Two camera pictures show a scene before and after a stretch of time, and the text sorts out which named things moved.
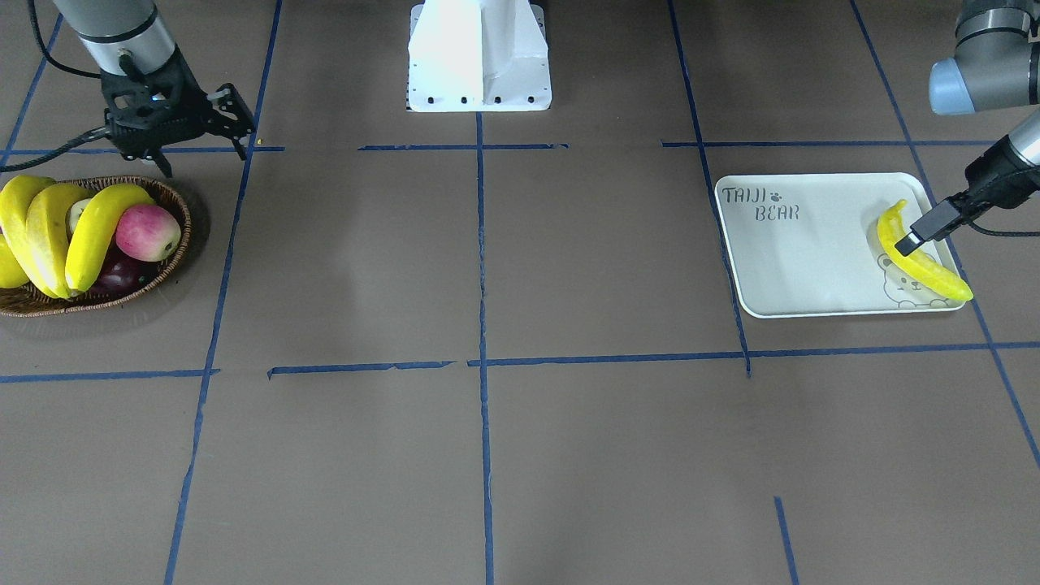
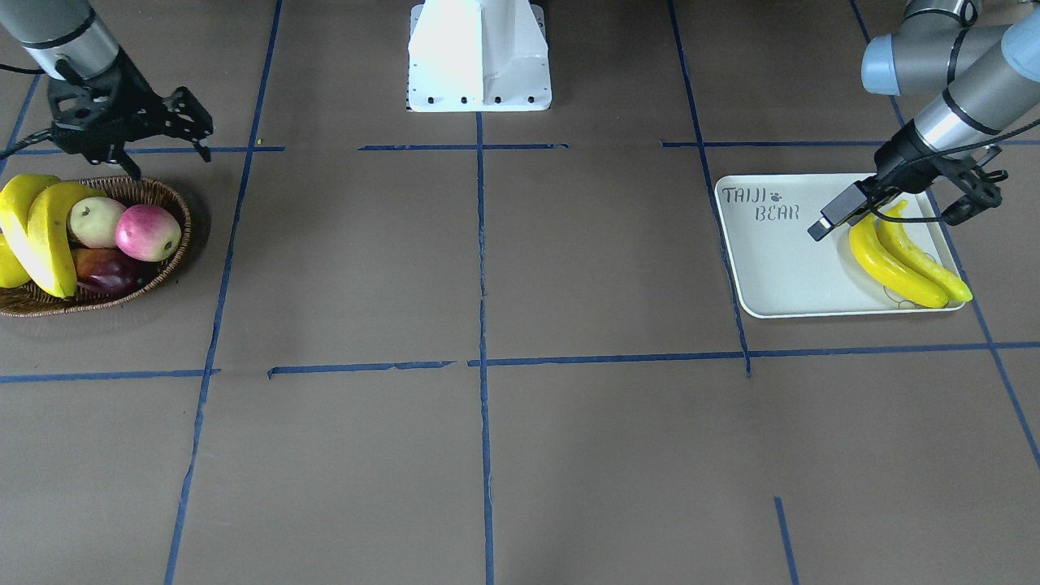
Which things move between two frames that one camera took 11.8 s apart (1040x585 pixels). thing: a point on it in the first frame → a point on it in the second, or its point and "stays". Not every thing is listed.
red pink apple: (147, 233) stays
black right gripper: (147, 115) → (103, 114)
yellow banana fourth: (15, 196) stays
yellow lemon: (11, 275) stays
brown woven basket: (26, 301) stays
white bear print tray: (808, 244) stays
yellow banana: (918, 264) stays
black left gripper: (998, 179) → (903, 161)
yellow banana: (93, 233) → (867, 246)
